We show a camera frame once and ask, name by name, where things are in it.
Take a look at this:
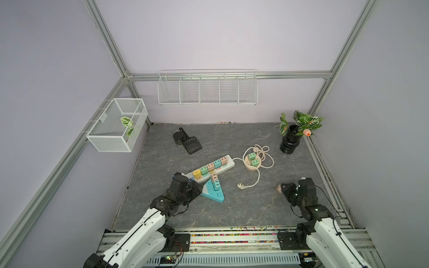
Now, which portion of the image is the black slotted scoop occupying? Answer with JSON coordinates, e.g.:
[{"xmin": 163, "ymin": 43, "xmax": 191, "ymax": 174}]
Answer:
[{"xmin": 179, "ymin": 128, "xmax": 202, "ymax": 155}]

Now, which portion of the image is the white mesh basket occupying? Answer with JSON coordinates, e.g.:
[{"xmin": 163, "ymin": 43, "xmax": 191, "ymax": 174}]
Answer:
[{"xmin": 86, "ymin": 98, "xmax": 148, "ymax": 153}]

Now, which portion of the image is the yellow plug adapter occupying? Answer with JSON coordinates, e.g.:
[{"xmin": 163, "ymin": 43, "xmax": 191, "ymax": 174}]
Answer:
[{"xmin": 193, "ymin": 169, "xmax": 202, "ymax": 180}]

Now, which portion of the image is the white long power strip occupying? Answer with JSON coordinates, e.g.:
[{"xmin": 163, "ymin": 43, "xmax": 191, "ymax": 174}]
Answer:
[{"xmin": 185, "ymin": 155, "xmax": 235, "ymax": 184}]

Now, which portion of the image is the black vase with plant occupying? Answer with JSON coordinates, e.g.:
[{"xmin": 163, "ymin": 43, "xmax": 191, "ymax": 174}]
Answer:
[{"xmin": 279, "ymin": 110, "xmax": 325, "ymax": 154}]

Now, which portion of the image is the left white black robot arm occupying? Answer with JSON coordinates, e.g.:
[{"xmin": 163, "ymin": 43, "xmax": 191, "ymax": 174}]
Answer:
[{"xmin": 83, "ymin": 173, "xmax": 203, "ymax": 268}]

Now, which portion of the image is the teal triangular power strip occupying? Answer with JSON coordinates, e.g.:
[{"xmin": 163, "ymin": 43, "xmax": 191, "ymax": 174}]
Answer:
[{"xmin": 201, "ymin": 180, "xmax": 225, "ymax": 203}]

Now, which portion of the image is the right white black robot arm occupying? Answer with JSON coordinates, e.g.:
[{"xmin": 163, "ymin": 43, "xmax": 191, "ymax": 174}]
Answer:
[{"xmin": 277, "ymin": 178, "xmax": 370, "ymax": 268}]

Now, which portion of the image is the white wall plug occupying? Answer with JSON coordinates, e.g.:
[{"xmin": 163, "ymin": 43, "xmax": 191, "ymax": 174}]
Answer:
[{"xmin": 237, "ymin": 183, "xmax": 247, "ymax": 189}]

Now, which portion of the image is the teal plug adapter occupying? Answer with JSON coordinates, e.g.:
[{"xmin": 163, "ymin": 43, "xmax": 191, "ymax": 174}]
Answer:
[{"xmin": 212, "ymin": 180, "xmax": 221, "ymax": 191}]

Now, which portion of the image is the white wire wall shelf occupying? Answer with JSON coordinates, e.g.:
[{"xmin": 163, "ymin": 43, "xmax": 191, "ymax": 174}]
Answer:
[{"xmin": 157, "ymin": 69, "xmax": 259, "ymax": 105}]

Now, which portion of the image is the green leaf in basket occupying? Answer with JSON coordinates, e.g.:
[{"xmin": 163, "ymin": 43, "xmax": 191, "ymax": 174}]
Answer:
[{"xmin": 121, "ymin": 117, "xmax": 134, "ymax": 128}]

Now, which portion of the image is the black round container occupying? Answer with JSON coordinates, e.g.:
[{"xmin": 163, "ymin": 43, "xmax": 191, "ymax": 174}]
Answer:
[{"xmin": 173, "ymin": 131, "xmax": 186, "ymax": 145}]

